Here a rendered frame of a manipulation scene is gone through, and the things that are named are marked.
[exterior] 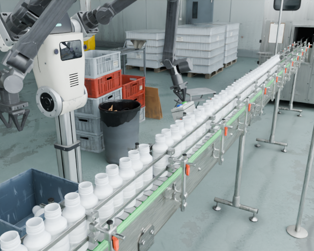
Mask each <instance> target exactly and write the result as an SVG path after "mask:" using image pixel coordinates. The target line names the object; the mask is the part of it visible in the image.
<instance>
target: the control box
mask: <svg viewBox="0 0 314 251"><path fill-rule="evenodd" d="M195 109H196V108H195V105H194V101H191V102H187V103H184V104H182V106H179V107H177V106H176V107H175V108H173V109H171V113H172V116H173V119H174V121H176V120H180V119H176V117H182V116H183V112H186V114H187V113H189V112H191V113H192V112H193V110H195Z"/></svg>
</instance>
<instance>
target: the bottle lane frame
mask: <svg viewBox="0 0 314 251"><path fill-rule="evenodd" d="M277 83H278V86H279V87H278V86H277ZM273 84H274V78H273V79H272V80H271V81H270V82H269V83H268V84H267V85H266V87H270V89H269V92H268V89H267V90H266V94H264V99H263V106H265V105H266V104H267V103H268V101H269V100H270V99H271V98H269V97H271V96H272V93H270V92H272V91H273ZM280 86H281V82H276V84H275V93H276V92H277V91H278V90H279V88H280ZM267 93H269V94H268V95H267ZM261 96H262V90H261V91H260V92H259V93H258V94H257V95H255V96H254V97H253V98H252V99H251V100H250V102H251V103H255V101H256V100H257V103H256V104H257V105H260V104H261ZM268 96H269V97H268ZM257 105H251V107H250V111H248V115H247V124H248V125H249V124H250V117H251V113H253V112H255V116H254V118H255V117H256V116H257V115H258V113H259V112H257V111H260V107H259V106H257ZM255 106H256V110H257V111H255ZM245 107H246V106H244V107H243V108H242V109H241V110H240V111H238V113H236V115H234V116H233V117H232V118H231V119H230V120H229V121H228V122H227V123H226V125H228V126H233V128H228V130H227V136H225V135H224V144H223V150H224V154H225V152H226V151H227V150H228V149H229V148H230V147H231V145H232V144H233V143H234V142H235V141H236V139H237V138H238V137H239V136H240V135H241V133H242V131H240V130H238V129H237V126H238V124H239V123H238V118H239V117H240V120H239V122H240V123H244V117H245ZM262 109H263V108H262ZM248 125H247V126H248ZM239 129H241V130H243V125H242V124H239ZM220 140H221V129H220V130H218V132H217V133H215V135H213V136H212V137H211V138H210V139H209V140H208V141H207V142H206V143H204V145H203V146H201V148H200V149H198V151H197V152H195V154H194V155H192V156H191V157H190V158H189V159H188V162H191V163H195V164H196V166H195V167H193V166H190V172H189V176H187V175H186V188H185V191H186V193H187V194H188V196H189V195H190V194H191V193H192V192H193V190H194V189H195V188H196V187H197V186H198V185H199V183H200V182H201V181H202V180H203V178H204V177H205V176H206V175H207V174H208V173H209V171H210V170H211V169H212V168H213V167H214V165H215V164H216V163H217V162H218V159H217V158H214V157H213V156H212V152H213V150H214V148H213V143H214V142H215V149H218V150H220ZM214 151H215V153H214V156H215V157H219V153H218V152H219V151H217V150H214ZM224 154H223V155H224ZM181 180H182V168H181V167H180V168H179V169H177V170H176V172H175V173H172V175H171V176H170V177H168V179H167V180H166V181H165V182H163V184H162V185H161V186H158V188H157V189H156V190H155V191H153V193H152V194H151V195H150V196H148V198H147V199H146V200H145V201H144V202H142V204H140V205H139V206H138V207H135V208H136V209H135V210H134V211H133V212H132V213H131V214H130V213H129V216H128V217H127V218H126V219H125V220H122V223H121V224H119V225H118V226H117V233H119V234H121V235H124V236H126V240H125V241H123V240H121V239H119V249H118V251H139V239H140V236H141V234H142V233H144V232H145V231H146V229H147V228H148V227H149V226H150V225H151V224H152V225H153V226H154V227H155V235H156V234H157V233H158V232H159V231H160V230H161V228H162V227H163V226H164V225H165V224H166V222H167V221H168V220H169V219H170V218H171V217H172V215H173V214H174V213H175V212H176V211H177V209H178V208H179V205H180V204H181V203H179V202H176V201H175V200H173V193H174V191H175V190H173V183H174V182H175V181H176V190H177V191H180V192H181ZM188 196H187V198H188ZM98 243H99V244H98V245H97V246H96V247H95V248H94V249H93V250H92V251H109V249H108V241H106V240H103V241H102V242H98ZM88 251H90V250H88Z"/></svg>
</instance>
